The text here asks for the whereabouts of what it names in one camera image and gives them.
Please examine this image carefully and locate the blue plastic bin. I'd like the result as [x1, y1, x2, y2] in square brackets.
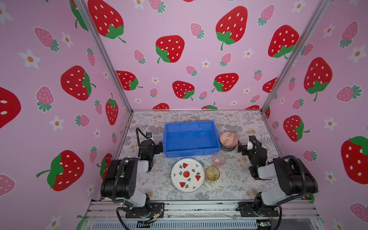
[163, 121, 220, 158]

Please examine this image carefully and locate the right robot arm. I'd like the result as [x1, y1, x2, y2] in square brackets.
[236, 136, 318, 217]

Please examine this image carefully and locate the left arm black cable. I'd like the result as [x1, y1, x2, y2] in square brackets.
[136, 127, 152, 144]

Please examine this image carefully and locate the aluminium front rail frame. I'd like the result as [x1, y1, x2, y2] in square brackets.
[79, 200, 327, 230]

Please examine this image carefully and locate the pink clear glass cup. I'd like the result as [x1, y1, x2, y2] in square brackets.
[212, 152, 226, 168]

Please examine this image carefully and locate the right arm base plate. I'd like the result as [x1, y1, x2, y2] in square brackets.
[235, 202, 279, 218]

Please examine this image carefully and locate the white strawberry pattern plate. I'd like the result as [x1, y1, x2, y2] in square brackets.
[171, 158, 205, 194]

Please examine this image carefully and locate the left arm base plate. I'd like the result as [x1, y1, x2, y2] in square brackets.
[125, 202, 165, 219]

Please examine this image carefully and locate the yellow clear glass cup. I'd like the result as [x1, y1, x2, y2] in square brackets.
[205, 166, 220, 183]

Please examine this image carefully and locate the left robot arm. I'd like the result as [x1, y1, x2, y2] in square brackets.
[100, 139, 163, 212]

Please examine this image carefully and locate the orange patterned bowl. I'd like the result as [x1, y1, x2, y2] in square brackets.
[219, 132, 238, 151]

